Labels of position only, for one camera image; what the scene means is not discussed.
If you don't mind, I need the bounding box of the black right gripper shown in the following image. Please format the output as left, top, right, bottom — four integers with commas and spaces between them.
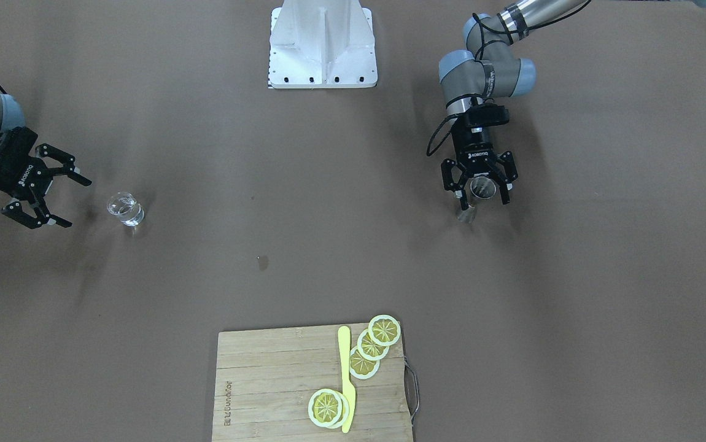
0, 128, 92, 230

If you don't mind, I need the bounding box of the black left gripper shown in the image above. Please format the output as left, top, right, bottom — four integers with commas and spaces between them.
440, 123, 519, 211

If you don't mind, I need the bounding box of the steel jigger measuring cup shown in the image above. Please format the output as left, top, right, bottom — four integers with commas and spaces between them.
454, 174, 498, 223

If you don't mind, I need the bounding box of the clear glass beaker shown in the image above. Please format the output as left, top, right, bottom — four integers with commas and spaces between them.
106, 192, 145, 227

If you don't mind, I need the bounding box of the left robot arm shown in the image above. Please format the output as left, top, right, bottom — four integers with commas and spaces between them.
439, 1, 587, 222

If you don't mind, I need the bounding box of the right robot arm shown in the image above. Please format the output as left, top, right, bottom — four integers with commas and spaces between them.
0, 85, 92, 229

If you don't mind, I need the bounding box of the white pillar base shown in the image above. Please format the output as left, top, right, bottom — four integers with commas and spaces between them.
267, 1, 379, 90

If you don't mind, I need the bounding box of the yellow plastic knife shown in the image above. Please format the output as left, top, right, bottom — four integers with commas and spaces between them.
337, 325, 357, 434

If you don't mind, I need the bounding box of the wooden cutting board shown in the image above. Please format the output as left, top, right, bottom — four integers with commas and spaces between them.
212, 325, 414, 441

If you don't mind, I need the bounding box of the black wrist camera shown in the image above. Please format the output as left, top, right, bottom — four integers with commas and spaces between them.
460, 103, 510, 129

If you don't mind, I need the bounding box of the black camera cable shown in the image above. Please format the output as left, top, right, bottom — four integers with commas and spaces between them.
425, 12, 513, 158

